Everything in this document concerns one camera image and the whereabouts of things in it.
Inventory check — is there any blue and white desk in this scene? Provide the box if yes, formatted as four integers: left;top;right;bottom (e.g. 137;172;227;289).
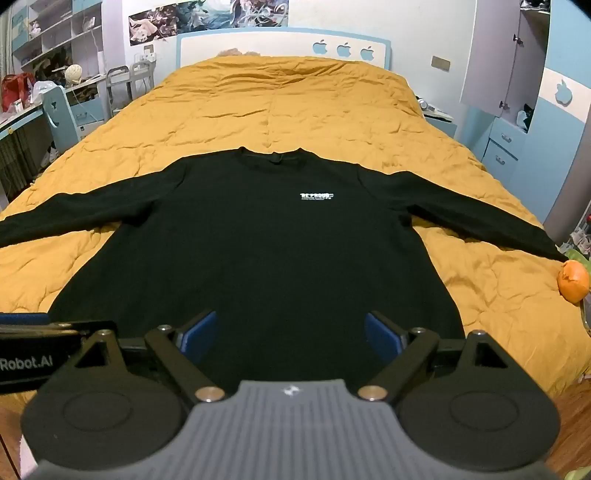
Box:
0;74;110;158

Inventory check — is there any black long-sleeve sweater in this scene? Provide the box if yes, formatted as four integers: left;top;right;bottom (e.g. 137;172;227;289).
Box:
0;147;568;393

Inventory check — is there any red bag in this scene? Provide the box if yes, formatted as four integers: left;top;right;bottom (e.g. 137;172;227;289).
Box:
1;73;37;112

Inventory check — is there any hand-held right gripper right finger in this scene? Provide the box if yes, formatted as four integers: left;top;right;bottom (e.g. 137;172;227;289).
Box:
358;311;514;405

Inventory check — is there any orange plush toy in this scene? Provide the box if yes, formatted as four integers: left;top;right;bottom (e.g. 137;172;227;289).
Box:
557;260;591;305

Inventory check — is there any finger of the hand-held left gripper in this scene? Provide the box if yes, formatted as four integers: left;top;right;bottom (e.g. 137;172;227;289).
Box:
0;312;51;329

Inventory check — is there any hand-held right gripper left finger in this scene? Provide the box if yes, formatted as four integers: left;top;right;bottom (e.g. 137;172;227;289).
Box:
69;310;227;405

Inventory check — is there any blue nightstand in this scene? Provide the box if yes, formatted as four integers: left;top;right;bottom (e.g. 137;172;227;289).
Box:
416;95;459;140

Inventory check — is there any mustard yellow quilt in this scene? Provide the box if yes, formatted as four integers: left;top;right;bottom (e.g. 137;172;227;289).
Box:
0;55;583;398

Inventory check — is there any white wall shelf unit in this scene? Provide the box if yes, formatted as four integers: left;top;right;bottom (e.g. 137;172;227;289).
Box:
11;0;105;71

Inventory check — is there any white and blue headboard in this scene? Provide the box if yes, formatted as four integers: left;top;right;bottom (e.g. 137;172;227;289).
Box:
177;27;392;71

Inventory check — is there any light blue chair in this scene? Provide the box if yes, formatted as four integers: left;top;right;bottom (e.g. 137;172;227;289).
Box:
41;85;86;157

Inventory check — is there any wall poster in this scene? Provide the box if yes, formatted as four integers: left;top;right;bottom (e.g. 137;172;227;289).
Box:
128;0;290;47

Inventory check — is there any white plastic bag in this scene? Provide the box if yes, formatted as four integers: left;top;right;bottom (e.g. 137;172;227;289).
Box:
31;80;59;105

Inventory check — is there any white wardrobe door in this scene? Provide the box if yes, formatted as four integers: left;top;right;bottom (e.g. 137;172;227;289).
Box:
459;0;551;126

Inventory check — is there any blue drawer cabinet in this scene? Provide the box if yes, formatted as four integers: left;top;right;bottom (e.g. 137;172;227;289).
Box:
482;115;528;186

